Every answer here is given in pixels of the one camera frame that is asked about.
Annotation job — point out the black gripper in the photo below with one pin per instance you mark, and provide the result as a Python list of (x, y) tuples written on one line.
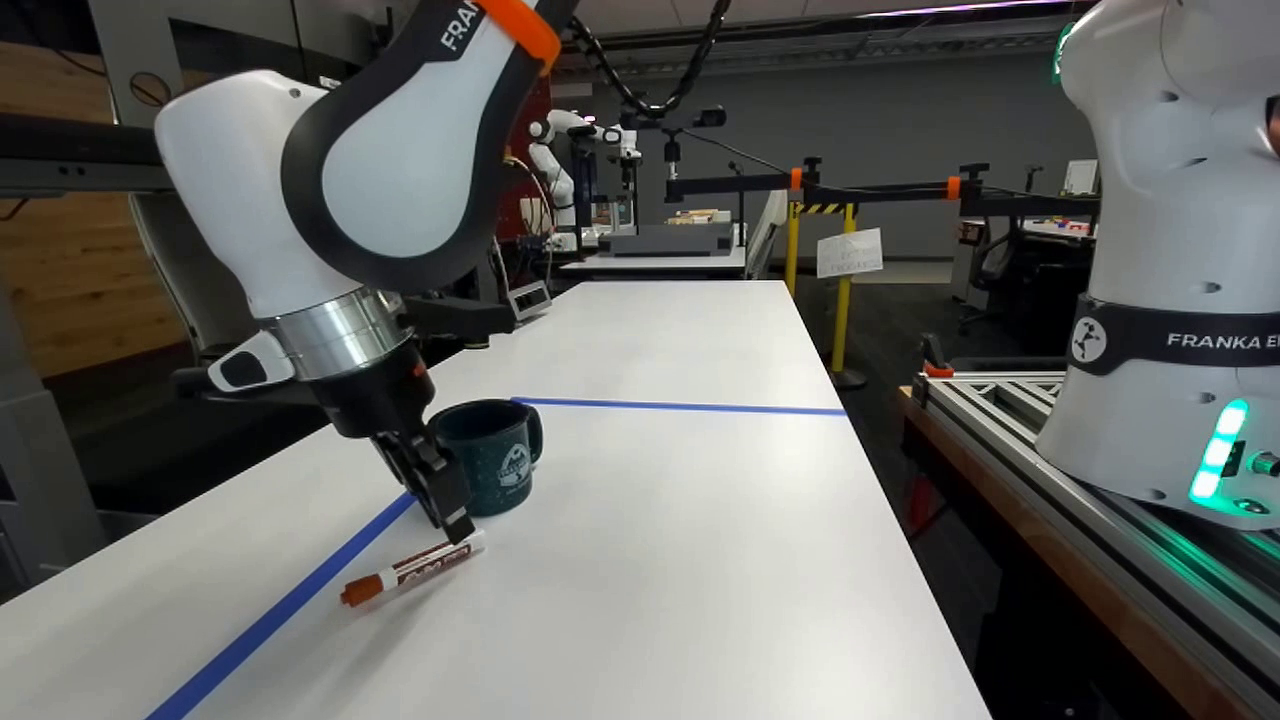
[(380, 395)]

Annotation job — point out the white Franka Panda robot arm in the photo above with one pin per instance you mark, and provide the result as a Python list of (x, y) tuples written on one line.
[(403, 162)]

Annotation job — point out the small white background robot arm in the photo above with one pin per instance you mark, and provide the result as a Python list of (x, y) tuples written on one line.
[(567, 180)]

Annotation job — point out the dark green enamel mug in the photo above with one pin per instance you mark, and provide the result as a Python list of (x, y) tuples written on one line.
[(503, 455)]

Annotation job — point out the long blue tape line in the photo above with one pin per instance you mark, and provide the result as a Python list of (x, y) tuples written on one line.
[(282, 612)]

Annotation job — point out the short blue tape line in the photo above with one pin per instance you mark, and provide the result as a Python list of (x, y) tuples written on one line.
[(681, 404)]

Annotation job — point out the white paper sign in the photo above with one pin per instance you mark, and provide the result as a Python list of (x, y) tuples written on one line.
[(848, 253)]

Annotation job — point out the black bar with orange clamps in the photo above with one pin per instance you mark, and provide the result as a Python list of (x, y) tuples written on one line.
[(866, 191)]

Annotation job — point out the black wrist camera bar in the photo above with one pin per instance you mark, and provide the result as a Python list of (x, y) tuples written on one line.
[(453, 323)]

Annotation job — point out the short yellow post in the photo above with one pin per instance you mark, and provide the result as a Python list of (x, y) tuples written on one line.
[(795, 246)]

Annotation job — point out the tall yellow post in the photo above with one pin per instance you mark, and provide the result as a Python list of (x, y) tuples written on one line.
[(844, 295)]

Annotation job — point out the aluminium extrusion robot base frame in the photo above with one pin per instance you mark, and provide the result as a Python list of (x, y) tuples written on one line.
[(1064, 534)]

